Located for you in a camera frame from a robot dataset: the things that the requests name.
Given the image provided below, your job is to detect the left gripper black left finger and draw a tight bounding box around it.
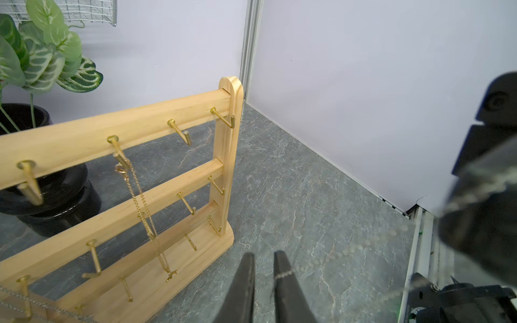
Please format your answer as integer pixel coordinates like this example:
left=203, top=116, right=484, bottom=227
left=214, top=252, right=255, bottom=323

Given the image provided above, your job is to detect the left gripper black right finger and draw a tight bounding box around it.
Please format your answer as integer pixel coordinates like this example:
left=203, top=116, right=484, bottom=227
left=273, top=250, right=316, bottom=322

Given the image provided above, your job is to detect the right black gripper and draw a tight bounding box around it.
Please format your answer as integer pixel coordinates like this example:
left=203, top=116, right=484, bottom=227
left=438, top=71, right=516, bottom=283

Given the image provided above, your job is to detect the gold chain necklace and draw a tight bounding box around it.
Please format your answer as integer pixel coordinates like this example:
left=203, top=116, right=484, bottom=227
left=114, top=157, right=179, bottom=283

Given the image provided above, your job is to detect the wooden jewelry display stand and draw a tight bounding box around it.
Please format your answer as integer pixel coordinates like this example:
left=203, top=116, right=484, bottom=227
left=1, top=77, right=244, bottom=322

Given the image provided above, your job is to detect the potted green plant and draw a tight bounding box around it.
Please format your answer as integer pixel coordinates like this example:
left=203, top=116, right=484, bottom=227
left=0, top=0, right=104, bottom=238

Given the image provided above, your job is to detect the white wire wall shelf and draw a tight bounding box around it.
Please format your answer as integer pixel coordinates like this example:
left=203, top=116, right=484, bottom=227
left=1, top=0, right=117, bottom=26

